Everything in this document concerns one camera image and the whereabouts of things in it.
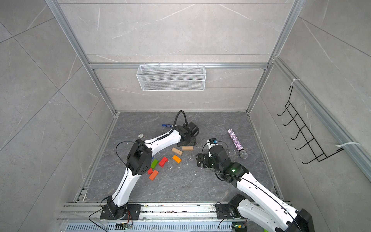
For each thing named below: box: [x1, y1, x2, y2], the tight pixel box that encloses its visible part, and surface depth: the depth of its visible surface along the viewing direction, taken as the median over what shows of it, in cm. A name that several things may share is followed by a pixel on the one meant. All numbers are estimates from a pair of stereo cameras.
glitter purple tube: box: [227, 128, 249, 160], surface depth 98 cm
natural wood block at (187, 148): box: [182, 145, 194, 151], surface depth 99 cm
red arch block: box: [158, 156, 169, 169], surface depth 91 cm
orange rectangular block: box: [148, 169, 159, 181], surface depth 87 cm
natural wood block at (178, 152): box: [171, 147, 184, 156], surface depth 97 cm
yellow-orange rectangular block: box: [171, 154, 183, 164], surface depth 95 cm
